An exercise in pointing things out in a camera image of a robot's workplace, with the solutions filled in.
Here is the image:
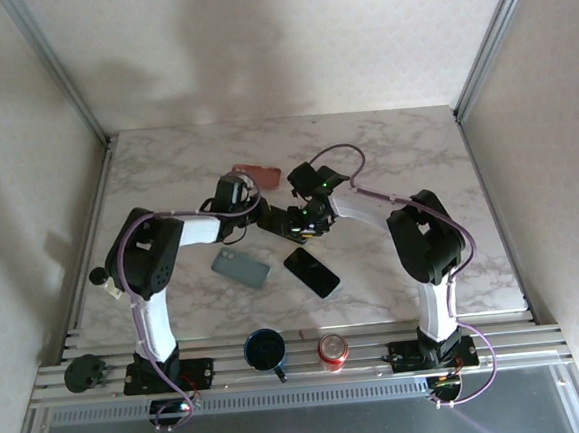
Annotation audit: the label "red drink can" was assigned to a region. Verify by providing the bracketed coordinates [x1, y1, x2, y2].
[316, 330, 353, 375]

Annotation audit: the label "black phone case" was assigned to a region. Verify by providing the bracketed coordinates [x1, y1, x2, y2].
[255, 200, 302, 244]

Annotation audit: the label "black round plastic part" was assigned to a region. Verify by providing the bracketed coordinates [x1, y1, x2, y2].
[62, 351, 109, 395]

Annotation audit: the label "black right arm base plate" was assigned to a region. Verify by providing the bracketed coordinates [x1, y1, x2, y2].
[387, 334, 481, 375]

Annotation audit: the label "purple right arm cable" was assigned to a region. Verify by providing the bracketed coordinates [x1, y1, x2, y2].
[308, 132, 501, 418]

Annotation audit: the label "pink phone case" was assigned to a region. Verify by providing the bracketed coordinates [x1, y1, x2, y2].
[229, 159, 284, 196]

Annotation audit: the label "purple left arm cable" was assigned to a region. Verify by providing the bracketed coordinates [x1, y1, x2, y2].
[110, 191, 282, 433]

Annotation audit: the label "aluminium frame post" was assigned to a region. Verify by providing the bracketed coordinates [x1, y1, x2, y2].
[0, 0, 117, 154]
[444, 0, 559, 123]

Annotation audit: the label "small white bottle black cap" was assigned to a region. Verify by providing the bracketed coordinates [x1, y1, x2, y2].
[88, 264, 124, 302]

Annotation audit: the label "smartphone pale green frame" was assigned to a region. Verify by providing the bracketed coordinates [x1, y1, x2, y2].
[281, 244, 343, 303]

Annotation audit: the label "aluminium extrusion base rails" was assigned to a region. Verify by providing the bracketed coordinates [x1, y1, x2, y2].
[26, 304, 576, 411]

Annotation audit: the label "blue mug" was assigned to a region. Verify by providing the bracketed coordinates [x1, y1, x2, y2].
[241, 326, 290, 386]

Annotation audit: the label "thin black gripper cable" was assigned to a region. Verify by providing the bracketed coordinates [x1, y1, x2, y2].
[217, 221, 256, 247]

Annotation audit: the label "grey green phone case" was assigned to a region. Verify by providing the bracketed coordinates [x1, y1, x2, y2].
[208, 242, 275, 295]

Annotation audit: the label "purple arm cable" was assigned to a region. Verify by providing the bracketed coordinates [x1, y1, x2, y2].
[308, 132, 501, 418]
[110, 191, 282, 433]

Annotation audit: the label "perforated steel panel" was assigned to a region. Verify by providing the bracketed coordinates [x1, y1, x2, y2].
[3, 363, 579, 433]

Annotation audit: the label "aluminium table side rail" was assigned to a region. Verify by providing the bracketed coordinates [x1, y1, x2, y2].
[37, 137, 134, 366]
[454, 107, 543, 329]

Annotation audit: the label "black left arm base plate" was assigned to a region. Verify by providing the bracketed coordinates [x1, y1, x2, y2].
[122, 356, 218, 397]

